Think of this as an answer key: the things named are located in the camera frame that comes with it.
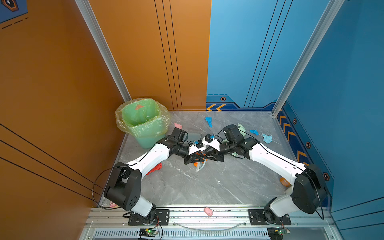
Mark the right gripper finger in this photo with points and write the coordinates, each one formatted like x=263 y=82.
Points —
x=219 y=157
x=210 y=155

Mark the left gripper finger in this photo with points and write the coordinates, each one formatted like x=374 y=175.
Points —
x=190 y=158
x=199 y=158

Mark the grey-blue plastic dustpan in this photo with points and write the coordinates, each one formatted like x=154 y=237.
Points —
x=194 y=137

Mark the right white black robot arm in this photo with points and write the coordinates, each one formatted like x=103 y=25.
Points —
x=308 y=189

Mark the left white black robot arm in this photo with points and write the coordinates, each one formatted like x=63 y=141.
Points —
x=125 y=182

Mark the blue paper scrap far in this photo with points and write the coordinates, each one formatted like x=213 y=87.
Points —
x=209 y=121

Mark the large light green paper scrap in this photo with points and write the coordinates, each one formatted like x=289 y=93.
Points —
x=235 y=155

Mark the pink paper scrap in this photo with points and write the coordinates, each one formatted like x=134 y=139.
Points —
x=178 y=126

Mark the small light green paper scrap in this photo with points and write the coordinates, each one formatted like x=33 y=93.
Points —
x=242 y=130

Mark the red crumpled paper scrap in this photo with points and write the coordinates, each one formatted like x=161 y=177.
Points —
x=156 y=168

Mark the small blue paper scrap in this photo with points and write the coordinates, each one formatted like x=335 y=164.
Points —
x=254 y=132

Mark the light blue paper scrap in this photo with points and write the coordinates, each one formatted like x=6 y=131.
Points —
x=267 y=138

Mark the clear yellow bin liner bag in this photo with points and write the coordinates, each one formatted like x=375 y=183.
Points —
x=142 y=117

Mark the green plastic trash bin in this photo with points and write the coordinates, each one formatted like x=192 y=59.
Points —
x=144 y=126

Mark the left green circuit board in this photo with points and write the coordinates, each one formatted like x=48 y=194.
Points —
x=148 y=234

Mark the green circuit board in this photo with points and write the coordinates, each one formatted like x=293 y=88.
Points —
x=148 y=234
x=277 y=234

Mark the pink doughnut toy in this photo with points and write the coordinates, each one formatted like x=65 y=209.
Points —
x=113 y=205

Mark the right green circuit board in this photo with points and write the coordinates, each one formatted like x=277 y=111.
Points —
x=277 y=234

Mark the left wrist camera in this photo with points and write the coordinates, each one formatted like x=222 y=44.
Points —
x=199 y=144

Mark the pink toy on rail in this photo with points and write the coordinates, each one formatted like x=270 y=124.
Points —
x=208 y=211

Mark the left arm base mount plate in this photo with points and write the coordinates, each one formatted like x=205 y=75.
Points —
x=159 y=216

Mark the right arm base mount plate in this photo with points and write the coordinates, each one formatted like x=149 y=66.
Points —
x=265 y=217

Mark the aluminium front rail frame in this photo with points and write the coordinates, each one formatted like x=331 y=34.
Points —
x=191 y=223

